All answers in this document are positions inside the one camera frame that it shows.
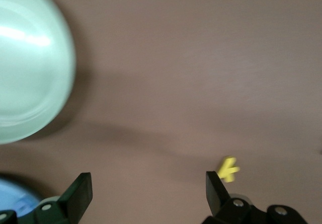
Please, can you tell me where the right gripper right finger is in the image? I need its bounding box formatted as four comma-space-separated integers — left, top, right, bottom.
201, 171, 309, 224

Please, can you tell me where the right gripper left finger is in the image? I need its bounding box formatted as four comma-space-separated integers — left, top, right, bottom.
0, 173, 93, 224

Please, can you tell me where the yellow foam letter K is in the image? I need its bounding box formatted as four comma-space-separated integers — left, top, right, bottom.
216, 156, 241, 184

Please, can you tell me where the blue plate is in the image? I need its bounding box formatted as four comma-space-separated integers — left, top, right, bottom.
0, 175, 46, 218

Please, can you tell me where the pale green plate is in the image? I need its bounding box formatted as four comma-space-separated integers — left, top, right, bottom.
0, 0, 77, 144

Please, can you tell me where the brown table cover sheet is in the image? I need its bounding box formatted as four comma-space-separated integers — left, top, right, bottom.
0, 0, 322, 224

